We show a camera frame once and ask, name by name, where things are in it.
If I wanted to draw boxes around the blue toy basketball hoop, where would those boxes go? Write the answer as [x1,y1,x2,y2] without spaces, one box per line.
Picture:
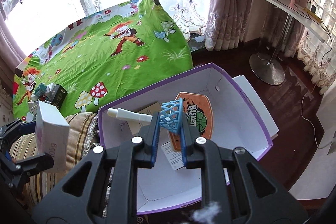
[159,98,183,135]

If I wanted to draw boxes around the brown cardboard box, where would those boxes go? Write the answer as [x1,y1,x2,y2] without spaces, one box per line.
[126,102,164,135]

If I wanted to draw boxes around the purple white cardboard box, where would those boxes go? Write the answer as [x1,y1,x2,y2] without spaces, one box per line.
[98,63,278,214]

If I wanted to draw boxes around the white plastic tube piece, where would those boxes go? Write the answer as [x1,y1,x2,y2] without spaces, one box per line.
[107,108,153,123]

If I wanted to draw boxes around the striped beige cushion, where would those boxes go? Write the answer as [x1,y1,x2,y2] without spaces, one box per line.
[18,112,100,213]

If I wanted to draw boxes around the black product box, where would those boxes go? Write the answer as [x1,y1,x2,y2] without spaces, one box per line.
[49,84,67,110]

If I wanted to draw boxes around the green cartoon tablecloth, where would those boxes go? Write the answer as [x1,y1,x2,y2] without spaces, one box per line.
[13,0,193,120]

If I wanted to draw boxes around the white side table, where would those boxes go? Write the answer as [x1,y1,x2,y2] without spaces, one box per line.
[249,0,329,86]

